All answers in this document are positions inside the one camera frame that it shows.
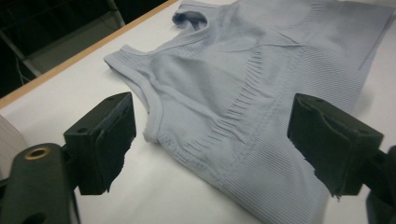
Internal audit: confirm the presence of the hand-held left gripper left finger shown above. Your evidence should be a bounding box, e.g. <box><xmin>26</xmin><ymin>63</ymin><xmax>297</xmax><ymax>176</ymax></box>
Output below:
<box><xmin>64</xmin><ymin>91</ymin><xmax>137</xmax><ymax>196</ymax></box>

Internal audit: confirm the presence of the wooden table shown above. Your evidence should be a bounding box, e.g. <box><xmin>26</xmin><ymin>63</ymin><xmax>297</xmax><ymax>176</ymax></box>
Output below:
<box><xmin>0</xmin><ymin>0</ymin><xmax>179</xmax><ymax>110</ymax></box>

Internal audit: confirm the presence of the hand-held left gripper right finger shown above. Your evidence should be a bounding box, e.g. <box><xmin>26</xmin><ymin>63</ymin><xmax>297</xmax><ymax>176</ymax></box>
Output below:
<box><xmin>287</xmin><ymin>92</ymin><xmax>385</xmax><ymax>198</ymax></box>

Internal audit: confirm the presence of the light blue tank top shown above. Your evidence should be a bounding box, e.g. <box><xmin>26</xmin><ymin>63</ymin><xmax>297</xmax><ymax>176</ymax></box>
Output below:
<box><xmin>104</xmin><ymin>0</ymin><xmax>396</xmax><ymax>224</ymax></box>

